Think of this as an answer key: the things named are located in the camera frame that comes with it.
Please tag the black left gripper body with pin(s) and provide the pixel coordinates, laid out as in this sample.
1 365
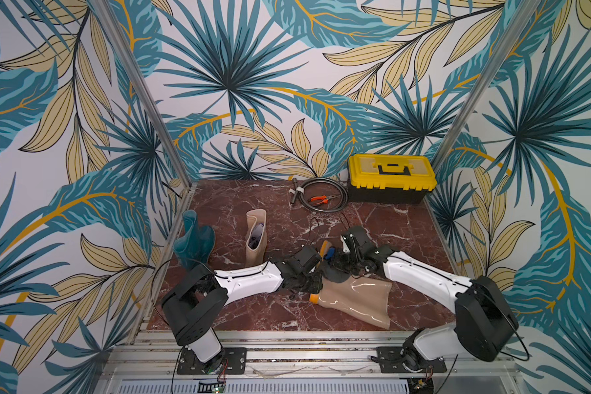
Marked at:
309 282

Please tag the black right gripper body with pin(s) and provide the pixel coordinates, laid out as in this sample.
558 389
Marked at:
342 266

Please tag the beige rubber boot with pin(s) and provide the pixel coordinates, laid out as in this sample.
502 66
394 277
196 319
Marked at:
256 237
363 298

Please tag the teal rubber boot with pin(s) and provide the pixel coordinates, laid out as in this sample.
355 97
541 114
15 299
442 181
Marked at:
196 245

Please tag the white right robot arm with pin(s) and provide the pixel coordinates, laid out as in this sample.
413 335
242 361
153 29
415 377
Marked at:
484 322

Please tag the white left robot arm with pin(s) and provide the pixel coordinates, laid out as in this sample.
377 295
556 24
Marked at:
193 305

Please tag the yellow and black toolbox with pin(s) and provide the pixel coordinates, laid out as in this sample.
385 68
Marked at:
389 179

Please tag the red handled pliers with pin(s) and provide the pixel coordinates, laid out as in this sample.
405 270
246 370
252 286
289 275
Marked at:
321 200

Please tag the aluminium mounting rail frame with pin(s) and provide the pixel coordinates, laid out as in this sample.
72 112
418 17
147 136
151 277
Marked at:
297 362

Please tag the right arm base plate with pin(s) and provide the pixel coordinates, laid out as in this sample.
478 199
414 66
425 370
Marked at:
398 359

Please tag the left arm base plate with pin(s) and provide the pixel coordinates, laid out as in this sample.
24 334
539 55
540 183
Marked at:
231 360

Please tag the right aluminium corner post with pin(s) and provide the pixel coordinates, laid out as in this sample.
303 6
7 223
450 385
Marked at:
476 75

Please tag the aluminium corner post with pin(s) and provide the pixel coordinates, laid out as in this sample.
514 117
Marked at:
476 75
113 30

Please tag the left aluminium corner post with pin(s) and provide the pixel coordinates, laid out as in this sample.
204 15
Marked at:
113 30

